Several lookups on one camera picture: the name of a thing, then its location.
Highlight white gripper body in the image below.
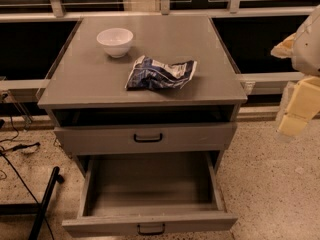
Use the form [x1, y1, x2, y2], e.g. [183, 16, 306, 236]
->
[278, 76, 320, 137]

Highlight grey drawer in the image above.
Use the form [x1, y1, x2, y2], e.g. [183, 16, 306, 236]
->
[54, 123, 237, 155]
[63, 152, 237, 237]

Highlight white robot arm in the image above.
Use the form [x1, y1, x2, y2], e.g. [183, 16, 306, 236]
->
[271, 5, 320, 137]

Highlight grey top drawer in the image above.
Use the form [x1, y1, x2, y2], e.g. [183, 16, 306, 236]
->
[54, 123, 237, 155]

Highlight grey drawer cabinet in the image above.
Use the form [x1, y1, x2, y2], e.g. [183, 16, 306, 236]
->
[39, 16, 247, 171]

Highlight crumpled blue white chip bag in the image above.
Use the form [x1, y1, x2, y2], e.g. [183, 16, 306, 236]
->
[125, 55, 197, 90]

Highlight white ceramic bowl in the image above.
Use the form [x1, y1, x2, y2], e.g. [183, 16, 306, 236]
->
[96, 28, 134, 58]

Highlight black metal stand leg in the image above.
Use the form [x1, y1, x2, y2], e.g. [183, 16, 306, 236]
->
[0, 166, 64, 240]

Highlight metal railing frame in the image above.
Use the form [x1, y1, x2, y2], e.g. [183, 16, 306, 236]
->
[1, 0, 319, 104]

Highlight black floor cable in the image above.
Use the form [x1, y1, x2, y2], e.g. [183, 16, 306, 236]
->
[0, 115, 56, 240]

